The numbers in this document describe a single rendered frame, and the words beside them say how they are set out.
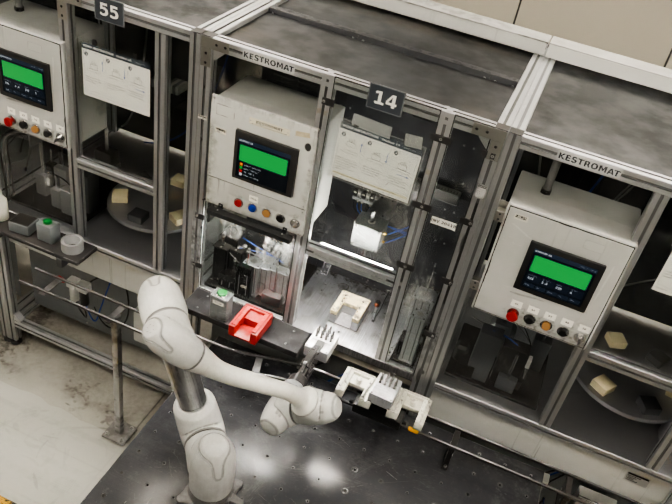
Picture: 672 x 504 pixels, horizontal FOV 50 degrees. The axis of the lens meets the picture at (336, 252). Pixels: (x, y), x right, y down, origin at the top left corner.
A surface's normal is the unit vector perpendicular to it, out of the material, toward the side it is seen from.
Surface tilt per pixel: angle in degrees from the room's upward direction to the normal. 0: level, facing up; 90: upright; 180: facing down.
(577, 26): 90
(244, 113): 90
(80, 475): 0
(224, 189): 90
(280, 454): 0
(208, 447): 6
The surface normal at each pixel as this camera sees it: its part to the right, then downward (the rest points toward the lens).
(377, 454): 0.16, -0.79
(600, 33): -0.37, 0.50
